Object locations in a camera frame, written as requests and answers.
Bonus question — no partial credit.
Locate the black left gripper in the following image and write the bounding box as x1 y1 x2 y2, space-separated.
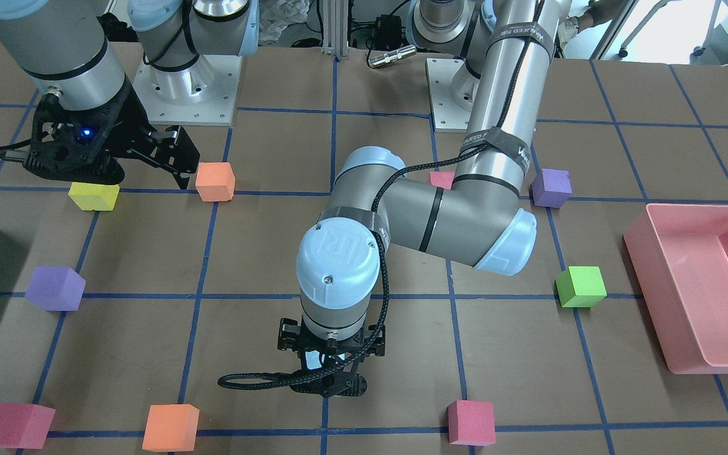
277 318 386 397

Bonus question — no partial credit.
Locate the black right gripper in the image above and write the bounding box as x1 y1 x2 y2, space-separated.
121 126 200 190

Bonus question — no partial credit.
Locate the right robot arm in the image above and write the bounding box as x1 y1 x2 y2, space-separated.
0 1 260 190

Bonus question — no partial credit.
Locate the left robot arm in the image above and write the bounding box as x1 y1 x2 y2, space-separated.
248 1 570 397

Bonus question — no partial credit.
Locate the orange block bottom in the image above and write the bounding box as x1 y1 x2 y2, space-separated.
195 162 235 202

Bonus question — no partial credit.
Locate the orange block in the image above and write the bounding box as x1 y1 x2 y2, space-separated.
142 404 200 452
195 162 235 202

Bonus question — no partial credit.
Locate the yellow block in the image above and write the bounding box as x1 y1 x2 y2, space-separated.
68 182 119 211

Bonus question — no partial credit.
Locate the pink block top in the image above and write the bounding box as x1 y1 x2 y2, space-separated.
447 399 497 447
0 403 56 449

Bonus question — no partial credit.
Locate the orange block top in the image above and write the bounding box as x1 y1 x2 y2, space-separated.
142 404 200 452

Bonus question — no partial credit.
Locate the purple block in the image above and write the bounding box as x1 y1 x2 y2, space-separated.
531 168 573 209
25 266 86 311

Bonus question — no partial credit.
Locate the dark pink block bottom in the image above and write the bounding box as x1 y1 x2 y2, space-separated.
428 171 456 190

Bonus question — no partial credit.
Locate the green block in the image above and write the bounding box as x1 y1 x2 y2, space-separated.
555 266 607 308

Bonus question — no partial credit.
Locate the purple block bottom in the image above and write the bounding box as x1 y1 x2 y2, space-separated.
531 168 573 209

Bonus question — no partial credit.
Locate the pink plastic bin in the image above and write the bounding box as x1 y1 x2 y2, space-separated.
624 203 728 374

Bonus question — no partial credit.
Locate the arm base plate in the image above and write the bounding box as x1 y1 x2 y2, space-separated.
133 55 243 127
427 58 479 133

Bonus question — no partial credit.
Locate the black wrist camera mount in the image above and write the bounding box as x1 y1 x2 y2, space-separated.
0 80 152 185

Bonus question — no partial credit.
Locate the aluminium profile post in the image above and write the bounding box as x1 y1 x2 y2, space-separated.
316 0 349 60

